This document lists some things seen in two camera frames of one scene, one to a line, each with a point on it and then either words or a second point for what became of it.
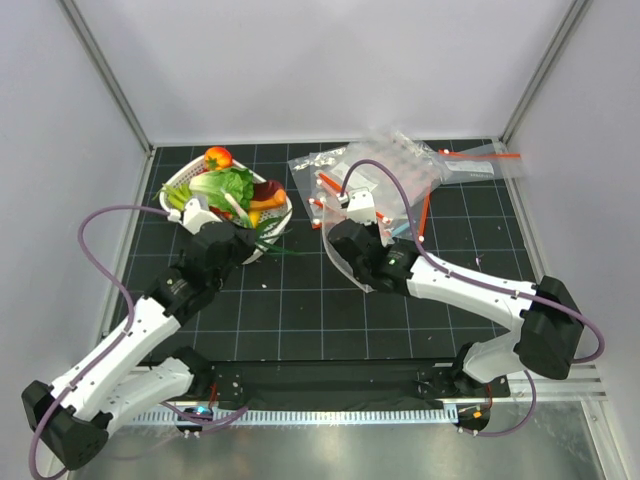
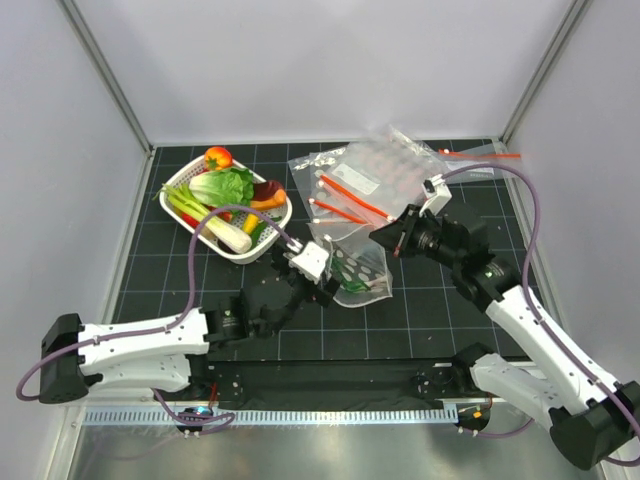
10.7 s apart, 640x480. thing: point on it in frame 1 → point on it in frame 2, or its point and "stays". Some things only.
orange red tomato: [217, 158] stays
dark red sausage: [266, 189] stays
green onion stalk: [260, 233] → [346, 281]
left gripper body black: [240, 250] → [301, 288]
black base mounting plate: [347, 385] stays
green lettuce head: [237, 181] stays
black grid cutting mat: [304, 305] stays
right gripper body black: [372, 229] → [427, 239]
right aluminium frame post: [576, 12] stays
